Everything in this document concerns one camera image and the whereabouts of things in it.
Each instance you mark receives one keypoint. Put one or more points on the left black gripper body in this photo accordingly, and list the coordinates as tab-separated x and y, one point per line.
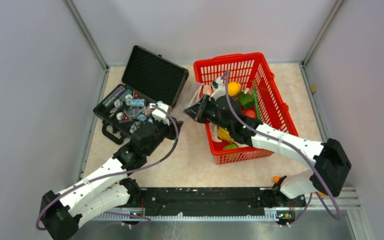
162	131

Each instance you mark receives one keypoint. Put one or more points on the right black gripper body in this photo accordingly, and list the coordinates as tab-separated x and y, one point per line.
207	113

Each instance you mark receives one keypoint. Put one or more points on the yellow lemon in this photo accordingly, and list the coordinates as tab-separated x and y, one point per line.
233	88

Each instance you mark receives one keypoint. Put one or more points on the red tomato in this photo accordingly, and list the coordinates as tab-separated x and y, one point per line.
250	113

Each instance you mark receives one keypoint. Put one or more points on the clear zip top bag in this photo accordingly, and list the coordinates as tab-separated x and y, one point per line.
188	97

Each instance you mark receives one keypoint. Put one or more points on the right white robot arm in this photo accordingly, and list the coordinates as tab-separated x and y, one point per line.
327	162

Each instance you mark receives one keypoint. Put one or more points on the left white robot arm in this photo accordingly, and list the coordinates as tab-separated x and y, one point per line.
63	213

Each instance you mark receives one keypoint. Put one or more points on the white mushroom lower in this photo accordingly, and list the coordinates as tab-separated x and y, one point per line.
214	133

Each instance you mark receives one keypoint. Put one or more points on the white mushroom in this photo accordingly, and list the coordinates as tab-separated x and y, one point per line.
214	133
207	90

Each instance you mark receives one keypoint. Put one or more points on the napa cabbage toy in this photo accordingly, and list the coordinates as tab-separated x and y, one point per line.
224	135

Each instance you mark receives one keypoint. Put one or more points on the green bell pepper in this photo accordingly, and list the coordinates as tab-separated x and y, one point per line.
245	100

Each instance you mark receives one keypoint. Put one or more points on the white mushroom upper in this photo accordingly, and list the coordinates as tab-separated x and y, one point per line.
207	90

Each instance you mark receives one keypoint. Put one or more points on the green lime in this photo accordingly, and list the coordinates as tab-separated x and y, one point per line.
230	147

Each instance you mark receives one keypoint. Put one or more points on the red plastic basket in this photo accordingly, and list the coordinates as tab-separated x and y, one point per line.
258	97

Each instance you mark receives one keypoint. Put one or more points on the black poker chip case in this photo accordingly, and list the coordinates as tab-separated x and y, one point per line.
147	78

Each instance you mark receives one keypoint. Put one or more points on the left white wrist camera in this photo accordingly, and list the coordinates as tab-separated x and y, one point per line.
159	111

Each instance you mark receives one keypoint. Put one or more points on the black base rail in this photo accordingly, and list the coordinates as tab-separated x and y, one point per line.
213	203

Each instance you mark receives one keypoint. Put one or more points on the orange handled tool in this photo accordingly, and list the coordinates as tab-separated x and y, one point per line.
276	179

